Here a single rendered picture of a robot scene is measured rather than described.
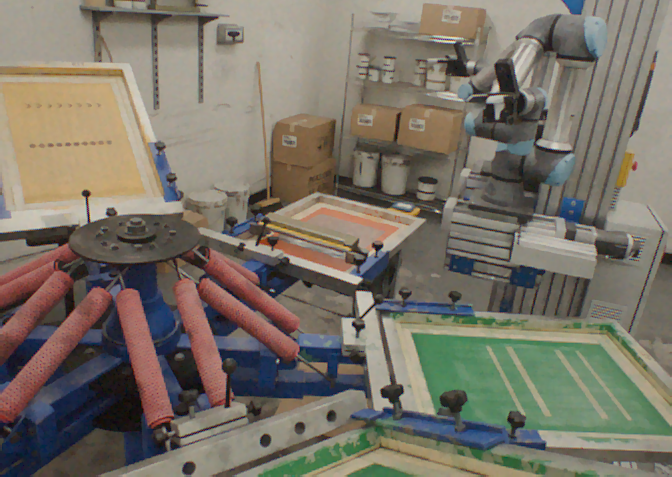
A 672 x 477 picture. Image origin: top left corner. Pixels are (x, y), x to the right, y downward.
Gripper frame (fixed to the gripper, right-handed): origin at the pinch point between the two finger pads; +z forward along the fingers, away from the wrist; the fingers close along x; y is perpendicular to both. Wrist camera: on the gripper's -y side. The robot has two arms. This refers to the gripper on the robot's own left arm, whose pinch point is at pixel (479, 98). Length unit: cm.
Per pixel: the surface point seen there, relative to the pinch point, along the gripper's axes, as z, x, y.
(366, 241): -41, 71, 63
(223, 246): 18, 90, 55
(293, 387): 43, 26, 74
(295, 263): 10, 60, 56
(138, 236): 71, 47, 29
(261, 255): 19, 67, 52
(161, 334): 69, 46, 55
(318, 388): 38, 22, 75
